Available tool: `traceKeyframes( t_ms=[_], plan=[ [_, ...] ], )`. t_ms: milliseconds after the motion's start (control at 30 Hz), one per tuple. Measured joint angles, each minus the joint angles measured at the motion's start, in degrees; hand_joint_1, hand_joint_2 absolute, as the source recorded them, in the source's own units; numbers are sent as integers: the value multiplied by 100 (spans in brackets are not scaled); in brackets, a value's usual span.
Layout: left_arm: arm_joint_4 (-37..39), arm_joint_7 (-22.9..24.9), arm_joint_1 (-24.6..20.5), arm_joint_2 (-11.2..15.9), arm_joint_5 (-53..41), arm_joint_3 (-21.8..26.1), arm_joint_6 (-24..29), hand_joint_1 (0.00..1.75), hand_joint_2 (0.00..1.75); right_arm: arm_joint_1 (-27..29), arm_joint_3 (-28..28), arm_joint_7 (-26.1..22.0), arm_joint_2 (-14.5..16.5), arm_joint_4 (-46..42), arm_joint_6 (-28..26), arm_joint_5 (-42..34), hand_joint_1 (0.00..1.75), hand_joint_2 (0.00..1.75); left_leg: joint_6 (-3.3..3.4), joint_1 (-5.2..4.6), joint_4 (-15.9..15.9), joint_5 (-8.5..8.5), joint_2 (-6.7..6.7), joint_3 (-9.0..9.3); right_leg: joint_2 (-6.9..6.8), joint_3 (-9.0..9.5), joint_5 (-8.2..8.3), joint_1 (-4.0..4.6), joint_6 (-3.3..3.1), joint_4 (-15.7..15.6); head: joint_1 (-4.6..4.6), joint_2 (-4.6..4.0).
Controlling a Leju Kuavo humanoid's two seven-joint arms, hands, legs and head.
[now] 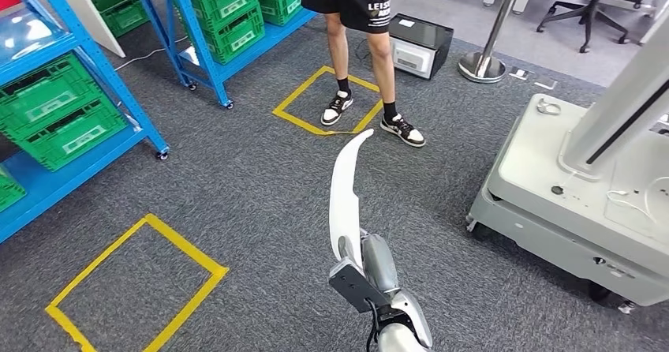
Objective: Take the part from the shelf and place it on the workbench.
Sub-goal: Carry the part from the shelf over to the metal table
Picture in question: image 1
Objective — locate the blue metal shelf rack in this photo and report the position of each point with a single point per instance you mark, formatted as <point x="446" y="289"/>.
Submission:
<point x="62" y="187"/>
<point x="285" y="29"/>

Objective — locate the white curved plastic part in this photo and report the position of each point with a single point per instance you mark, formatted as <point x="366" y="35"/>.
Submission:
<point x="345" y="203"/>

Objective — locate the pale mobile robot base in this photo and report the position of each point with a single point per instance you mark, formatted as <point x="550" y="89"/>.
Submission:
<point x="533" y="182"/>

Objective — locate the pale robot lift column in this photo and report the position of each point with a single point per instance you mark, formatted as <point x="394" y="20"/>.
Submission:
<point x="611" y="114"/>

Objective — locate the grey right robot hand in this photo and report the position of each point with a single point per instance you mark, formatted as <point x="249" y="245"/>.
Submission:
<point x="379" y="266"/>

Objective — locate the white table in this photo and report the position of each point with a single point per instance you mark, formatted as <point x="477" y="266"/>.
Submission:
<point x="94" y="20"/>

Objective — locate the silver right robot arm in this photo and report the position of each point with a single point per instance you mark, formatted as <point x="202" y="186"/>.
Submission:
<point x="415" y="315"/>

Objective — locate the steel stanchion with base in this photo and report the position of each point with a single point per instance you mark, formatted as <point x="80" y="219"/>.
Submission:
<point x="481" y="67"/>

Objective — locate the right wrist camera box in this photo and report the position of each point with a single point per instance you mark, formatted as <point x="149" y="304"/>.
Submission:
<point x="355" y="287"/>

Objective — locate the black white box device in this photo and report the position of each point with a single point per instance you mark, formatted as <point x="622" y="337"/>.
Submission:
<point x="418" y="33"/>

